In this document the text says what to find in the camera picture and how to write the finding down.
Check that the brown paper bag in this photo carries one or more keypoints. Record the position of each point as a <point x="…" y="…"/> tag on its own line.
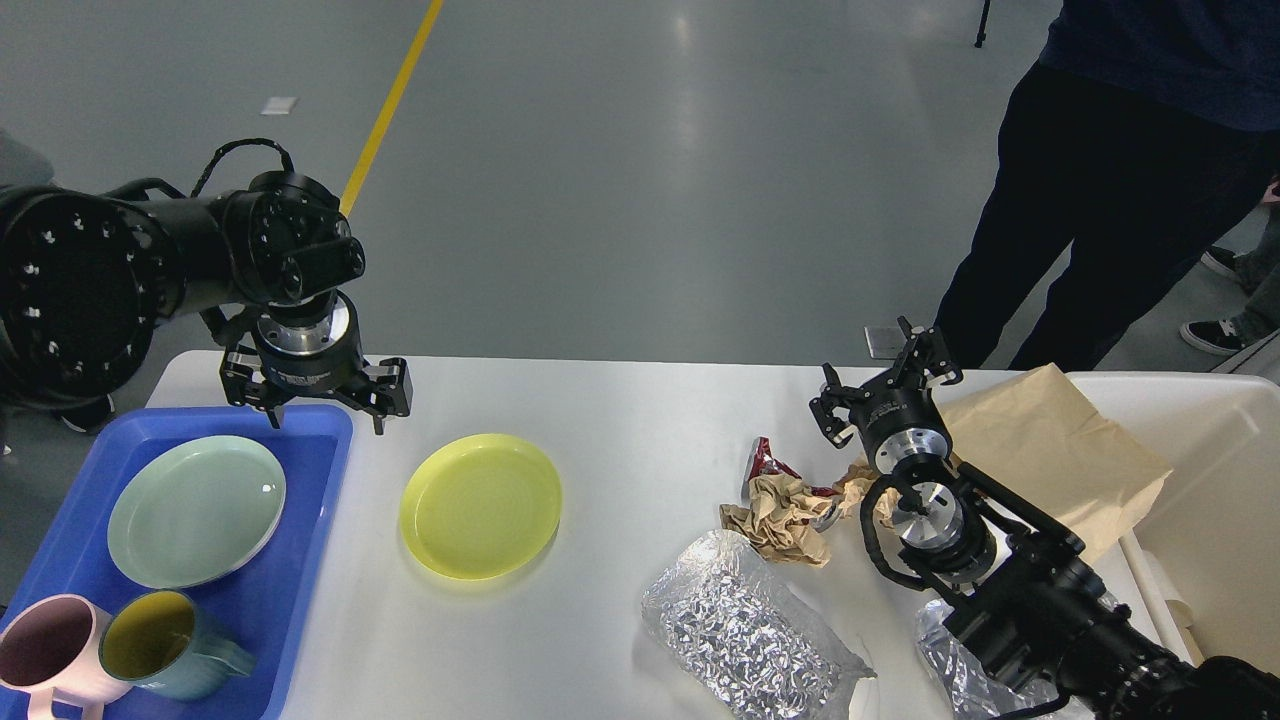
<point x="1042" y="438"/>

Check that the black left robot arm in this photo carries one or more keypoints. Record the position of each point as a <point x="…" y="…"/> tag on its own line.
<point x="89" y="277"/>

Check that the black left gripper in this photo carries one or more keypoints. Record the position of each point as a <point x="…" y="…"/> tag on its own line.
<point x="311" y="357"/>

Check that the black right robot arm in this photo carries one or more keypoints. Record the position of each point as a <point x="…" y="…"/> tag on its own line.
<point x="1021" y="598"/>

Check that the white plastic bin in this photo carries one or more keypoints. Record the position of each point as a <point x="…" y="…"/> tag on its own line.
<point x="1210" y="540"/>

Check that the crumpled brown paper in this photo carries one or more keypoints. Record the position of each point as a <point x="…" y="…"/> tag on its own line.
<point x="789" y="530"/>

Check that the pale green plate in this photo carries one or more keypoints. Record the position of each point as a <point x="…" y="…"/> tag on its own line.
<point x="197" y="513"/>

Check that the red snack wrapper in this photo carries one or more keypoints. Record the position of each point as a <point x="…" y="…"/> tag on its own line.
<point x="761" y="461"/>

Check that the yellow plastic plate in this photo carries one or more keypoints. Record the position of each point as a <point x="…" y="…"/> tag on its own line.
<point x="481" y="507"/>

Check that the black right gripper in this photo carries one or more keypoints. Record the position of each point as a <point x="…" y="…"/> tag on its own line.
<point x="894" y="413"/>

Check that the blue plastic tray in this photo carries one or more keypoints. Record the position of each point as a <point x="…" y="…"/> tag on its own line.
<point x="264" y="604"/>

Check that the grey rolling chair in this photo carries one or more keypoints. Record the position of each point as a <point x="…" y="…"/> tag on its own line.
<point x="21" y="165"/>

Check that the pink ribbed mug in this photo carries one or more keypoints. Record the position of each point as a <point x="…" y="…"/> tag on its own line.
<point x="50" y="654"/>

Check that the silver foil bag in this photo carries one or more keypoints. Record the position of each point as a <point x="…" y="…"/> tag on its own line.
<point x="970" y="693"/>
<point x="735" y="627"/>

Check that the teal mug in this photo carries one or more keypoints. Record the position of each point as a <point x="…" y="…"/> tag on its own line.
<point x="164" y="643"/>

